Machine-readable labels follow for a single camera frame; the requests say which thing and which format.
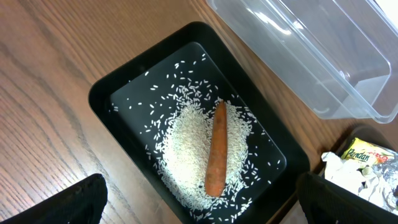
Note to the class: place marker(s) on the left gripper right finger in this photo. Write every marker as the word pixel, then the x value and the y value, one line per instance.
pixel 325 202

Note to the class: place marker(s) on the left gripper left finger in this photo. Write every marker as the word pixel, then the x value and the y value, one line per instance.
pixel 82 202

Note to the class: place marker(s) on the white tissue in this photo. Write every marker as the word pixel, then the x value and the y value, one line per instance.
pixel 376 184

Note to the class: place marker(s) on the yellow green snack wrapper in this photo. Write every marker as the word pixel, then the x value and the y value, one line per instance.
pixel 367 154

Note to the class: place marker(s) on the orange carrot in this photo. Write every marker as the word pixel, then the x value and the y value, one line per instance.
pixel 215 178

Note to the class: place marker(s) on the pile of white rice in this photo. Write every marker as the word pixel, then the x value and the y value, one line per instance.
pixel 189 161

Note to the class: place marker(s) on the brown serving tray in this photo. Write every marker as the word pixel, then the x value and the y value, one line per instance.
pixel 291 211

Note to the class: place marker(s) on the black rectangular tray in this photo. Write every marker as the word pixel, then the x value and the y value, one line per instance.
pixel 202 36

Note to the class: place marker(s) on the clear plastic container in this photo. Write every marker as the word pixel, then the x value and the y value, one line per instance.
pixel 338 56

